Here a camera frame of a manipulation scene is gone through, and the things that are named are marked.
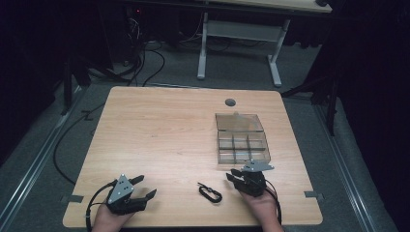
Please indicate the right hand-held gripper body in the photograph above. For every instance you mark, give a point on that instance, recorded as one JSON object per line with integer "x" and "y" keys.
{"x": 254, "y": 182}

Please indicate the white-framed wooden desk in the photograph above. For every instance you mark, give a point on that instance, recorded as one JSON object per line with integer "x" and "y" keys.
{"x": 240, "y": 30}

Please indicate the person's left hand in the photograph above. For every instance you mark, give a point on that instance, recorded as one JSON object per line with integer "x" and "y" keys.
{"x": 108, "y": 220}

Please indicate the black metal stand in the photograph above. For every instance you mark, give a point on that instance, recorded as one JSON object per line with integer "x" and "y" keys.
{"x": 69, "y": 83}
{"x": 325, "y": 93}

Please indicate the grey table grommet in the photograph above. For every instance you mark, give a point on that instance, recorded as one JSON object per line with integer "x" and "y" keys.
{"x": 230, "y": 102}

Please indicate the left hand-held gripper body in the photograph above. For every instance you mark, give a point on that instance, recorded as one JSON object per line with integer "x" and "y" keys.
{"x": 120, "y": 190}

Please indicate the grey tape strip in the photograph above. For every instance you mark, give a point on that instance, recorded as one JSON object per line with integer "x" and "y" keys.
{"x": 72, "y": 198}
{"x": 314, "y": 194}

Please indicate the metal floor rail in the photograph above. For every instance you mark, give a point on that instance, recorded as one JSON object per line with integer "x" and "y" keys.
{"x": 35, "y": 167}
{"x": 348, "y": 167}

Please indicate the clear plastic compartment box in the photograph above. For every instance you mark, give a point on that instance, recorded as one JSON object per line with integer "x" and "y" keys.
{"x": 240, "y": 141}

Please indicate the black carabiner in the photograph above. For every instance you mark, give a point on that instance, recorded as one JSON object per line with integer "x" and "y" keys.
{"x": 209, "y": 193}

